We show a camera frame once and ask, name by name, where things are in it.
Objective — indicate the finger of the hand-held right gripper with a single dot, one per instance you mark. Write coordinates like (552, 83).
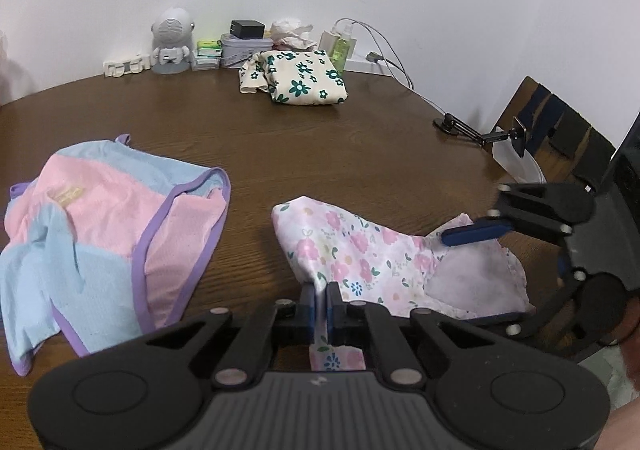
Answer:
(475, 232)
(550, 310)

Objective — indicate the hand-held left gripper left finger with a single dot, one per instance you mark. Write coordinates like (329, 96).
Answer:
(308, 304)

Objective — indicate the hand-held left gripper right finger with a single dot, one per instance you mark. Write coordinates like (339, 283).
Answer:
(332, 304)

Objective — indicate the pink floral dress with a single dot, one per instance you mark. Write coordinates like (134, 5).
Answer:
(350, 250)

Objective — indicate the person's right forearm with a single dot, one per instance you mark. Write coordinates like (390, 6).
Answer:
(634, 365)

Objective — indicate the wooden chair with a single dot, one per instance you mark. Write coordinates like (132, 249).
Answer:
(565, 129)

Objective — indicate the white power strip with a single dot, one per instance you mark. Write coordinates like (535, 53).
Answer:
(365, 65)

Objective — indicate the pink and blue romper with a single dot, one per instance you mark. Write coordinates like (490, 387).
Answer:
(100, 230)

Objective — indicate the cream folded garment, teal flowers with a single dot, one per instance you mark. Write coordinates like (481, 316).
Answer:
(300, 79)

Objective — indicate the green liquid bottle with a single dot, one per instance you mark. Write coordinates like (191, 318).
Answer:
(344, 49)

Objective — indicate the white charger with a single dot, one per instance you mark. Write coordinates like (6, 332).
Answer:
(326, 43)

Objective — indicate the lavender tin box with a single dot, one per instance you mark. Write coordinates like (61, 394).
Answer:
(242, 52)

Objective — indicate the stack of green boxes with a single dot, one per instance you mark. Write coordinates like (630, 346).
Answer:
(207, 54)

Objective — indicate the crumpled white tissue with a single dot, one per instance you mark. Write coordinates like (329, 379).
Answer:
(292, 33)

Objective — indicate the black charger box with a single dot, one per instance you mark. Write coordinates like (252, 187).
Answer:
(247, 28)

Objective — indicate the white robot-shaped speaker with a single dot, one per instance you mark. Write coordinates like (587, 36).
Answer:
(171, 29)

